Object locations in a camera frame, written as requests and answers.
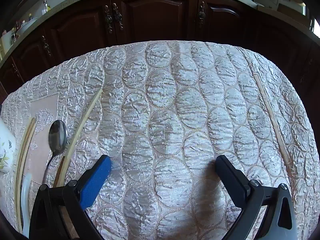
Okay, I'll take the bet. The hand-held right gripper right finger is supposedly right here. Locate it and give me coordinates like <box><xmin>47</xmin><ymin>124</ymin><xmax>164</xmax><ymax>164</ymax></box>
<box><xmin>215</xmin><ymin>155</ymin><xmax>298</xmax><ymax>240</ymax></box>

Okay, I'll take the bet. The metal spoon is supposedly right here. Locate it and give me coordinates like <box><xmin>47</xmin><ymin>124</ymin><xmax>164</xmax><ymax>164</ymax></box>
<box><xmin>41</xmin><ymin>119</ymin><xmax>68</xmax><ymax>185</ymax></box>

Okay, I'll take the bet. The dark wooden base cabinet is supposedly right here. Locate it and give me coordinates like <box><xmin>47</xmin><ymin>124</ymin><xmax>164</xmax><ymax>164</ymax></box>
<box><xmin>0</xmin><ymin>0</ymin><xmax>320</xmax><ymax>105</ymax></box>

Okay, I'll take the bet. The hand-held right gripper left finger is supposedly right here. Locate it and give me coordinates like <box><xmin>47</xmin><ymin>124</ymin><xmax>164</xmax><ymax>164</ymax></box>
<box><xmin>29</xmin><ymin>155</ymin><xmax>112</xmax><ymax>240</ymax></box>

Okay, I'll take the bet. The white plastic spoon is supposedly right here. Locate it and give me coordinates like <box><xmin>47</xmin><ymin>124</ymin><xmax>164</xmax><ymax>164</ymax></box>
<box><xmin>20</xmin><ymin>172</ymin><xmax>32</xmax><ymax>238</ymax></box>

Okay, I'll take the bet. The dark brown wooden chopstick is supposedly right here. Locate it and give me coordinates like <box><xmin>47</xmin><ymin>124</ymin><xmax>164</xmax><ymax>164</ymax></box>
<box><xmin>53</xmin><ymin>156</ymin><xmax>66</xmax><ymax>187</ymax></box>

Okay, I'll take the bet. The white floral bowl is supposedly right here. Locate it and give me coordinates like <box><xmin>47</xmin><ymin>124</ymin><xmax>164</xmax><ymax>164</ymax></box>
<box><xmin>0</xmin><ymin>120</ymin><xmax>16</xmax><ymax>173</ymax></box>

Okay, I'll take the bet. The quilted silver tablecloth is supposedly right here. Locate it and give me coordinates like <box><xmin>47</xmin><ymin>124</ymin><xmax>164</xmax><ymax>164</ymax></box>
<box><xmin>0</xmin><ymin>41</ymin><xmax>313</xmax><ymax>240</ymax></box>

